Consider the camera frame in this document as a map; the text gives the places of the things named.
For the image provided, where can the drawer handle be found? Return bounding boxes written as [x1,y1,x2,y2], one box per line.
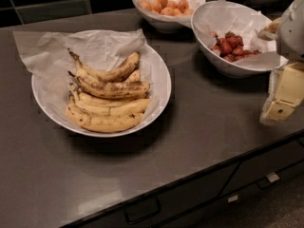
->
[256,172,280,190]
[124,198,162,225]

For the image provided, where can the right drawer handle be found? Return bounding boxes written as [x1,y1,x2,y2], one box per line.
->
[256,172,280,190]

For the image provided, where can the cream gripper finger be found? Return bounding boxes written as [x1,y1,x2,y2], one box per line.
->
[259,69,280,125]

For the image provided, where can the yellow banana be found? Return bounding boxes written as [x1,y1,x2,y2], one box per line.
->
[66,104,143,133]
[69,84,136,108]
[69,93,150,116]

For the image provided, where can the red strawberries pile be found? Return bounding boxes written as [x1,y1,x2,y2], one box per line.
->
[210,31,260,63]

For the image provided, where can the large white banana bowl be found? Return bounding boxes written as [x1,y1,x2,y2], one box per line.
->
[30,28,172,139]

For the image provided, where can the dark left drawer front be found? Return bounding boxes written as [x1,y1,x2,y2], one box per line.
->
[80,164,237,228]

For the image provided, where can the small banana behind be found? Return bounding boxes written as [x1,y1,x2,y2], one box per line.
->
[125,69,141,82]

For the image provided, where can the dark drawer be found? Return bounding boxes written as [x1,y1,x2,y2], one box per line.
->
[80,164,237,228]
[222,140,304,195]

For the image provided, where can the front bottom yellow banana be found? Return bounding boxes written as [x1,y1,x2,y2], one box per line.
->
[66,104,143,133]

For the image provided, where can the spotted banana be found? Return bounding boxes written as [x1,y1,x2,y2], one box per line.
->
[67,49,140,82]
[68,69,150,99]

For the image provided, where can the dark right drawer front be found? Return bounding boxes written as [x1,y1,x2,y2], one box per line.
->
[222,140,304,195]

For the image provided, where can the white paper under strawberries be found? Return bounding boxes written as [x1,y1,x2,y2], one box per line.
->
[193,0,288,71]

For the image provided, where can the lower yellow banana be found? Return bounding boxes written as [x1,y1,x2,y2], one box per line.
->
[69,93,150,116]

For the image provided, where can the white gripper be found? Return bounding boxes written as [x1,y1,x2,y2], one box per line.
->
[267,0,304,121]

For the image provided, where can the orange apricots pile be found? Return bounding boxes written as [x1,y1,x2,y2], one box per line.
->
[140,0,194,17]

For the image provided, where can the white paper under bananas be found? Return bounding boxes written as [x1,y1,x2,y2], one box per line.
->
[12,28,161,124]

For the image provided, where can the left drawer handle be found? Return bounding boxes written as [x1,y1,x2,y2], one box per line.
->
[124,198,162,225]

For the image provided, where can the white bowl with apricots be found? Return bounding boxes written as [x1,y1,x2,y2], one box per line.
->
[127,0,207,34]

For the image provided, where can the white strawberry bowl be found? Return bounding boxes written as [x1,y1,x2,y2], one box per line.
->
[190,0,289,79]

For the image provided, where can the middle yellow banana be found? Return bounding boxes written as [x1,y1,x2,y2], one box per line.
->
[69,84,136,108]

